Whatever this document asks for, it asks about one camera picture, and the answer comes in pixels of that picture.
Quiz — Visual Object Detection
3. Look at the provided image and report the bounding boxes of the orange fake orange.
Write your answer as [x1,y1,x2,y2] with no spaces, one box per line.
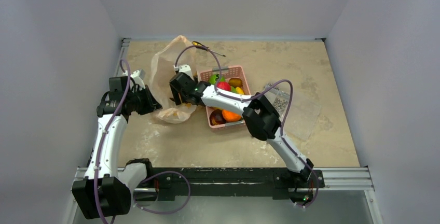
[222,109,242,122]

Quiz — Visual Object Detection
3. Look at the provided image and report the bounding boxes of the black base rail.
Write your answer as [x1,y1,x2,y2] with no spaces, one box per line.
[134,167,325,203]

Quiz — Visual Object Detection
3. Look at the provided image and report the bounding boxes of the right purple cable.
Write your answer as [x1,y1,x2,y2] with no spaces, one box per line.
[173,45,320,209]

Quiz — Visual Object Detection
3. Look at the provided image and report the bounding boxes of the red fake tomato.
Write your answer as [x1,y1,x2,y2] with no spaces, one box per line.
[217,81,231,92]

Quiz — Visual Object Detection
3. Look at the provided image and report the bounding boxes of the green striped fake watermelon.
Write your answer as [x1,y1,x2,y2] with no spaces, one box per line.
[208,74,226,85]

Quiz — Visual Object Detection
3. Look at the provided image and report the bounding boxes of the yellow black screwdriver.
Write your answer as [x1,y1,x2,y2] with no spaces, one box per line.
[191,41,226,57]

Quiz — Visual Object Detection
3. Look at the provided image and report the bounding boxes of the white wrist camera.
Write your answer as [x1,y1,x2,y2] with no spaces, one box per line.
[173,64,194,80]
[121,69,146,92]

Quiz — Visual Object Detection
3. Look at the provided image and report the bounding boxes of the pink plastic basket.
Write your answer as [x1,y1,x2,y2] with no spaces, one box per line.
[198,65,252,131]

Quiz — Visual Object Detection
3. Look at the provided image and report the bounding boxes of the brown fake kiwi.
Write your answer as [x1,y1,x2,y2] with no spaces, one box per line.
[228,78,243,88]

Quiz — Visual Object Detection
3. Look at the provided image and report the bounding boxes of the purple cable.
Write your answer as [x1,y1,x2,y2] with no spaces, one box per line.
[92,59,191,224]
[173,45,320,209]

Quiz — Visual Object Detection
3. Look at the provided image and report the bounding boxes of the translucent orange plastic bag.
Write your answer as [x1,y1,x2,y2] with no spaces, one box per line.
[148,35,196,124]

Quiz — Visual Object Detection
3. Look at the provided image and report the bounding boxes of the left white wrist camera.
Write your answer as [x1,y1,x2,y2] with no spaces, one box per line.
[121,69,146,92]

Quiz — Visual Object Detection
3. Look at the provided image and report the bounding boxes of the dark brown fake fruit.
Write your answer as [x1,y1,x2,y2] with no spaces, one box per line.
[209,109,227,126]

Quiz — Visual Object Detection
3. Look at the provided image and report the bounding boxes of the clear plastic screw box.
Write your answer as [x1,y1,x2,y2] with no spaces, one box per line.
[265,83,321,141]

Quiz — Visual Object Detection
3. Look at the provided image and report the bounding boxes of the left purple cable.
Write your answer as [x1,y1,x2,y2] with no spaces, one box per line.
[92,59,191,224]

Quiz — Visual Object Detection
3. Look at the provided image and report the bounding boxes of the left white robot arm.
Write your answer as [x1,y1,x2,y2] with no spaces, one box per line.
[72,71,161,219]

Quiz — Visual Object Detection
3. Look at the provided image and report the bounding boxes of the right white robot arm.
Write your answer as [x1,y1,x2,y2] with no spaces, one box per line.
[169,72,313,186]

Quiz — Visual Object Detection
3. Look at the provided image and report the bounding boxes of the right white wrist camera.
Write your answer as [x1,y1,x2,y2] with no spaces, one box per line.
[173,64,194,80]

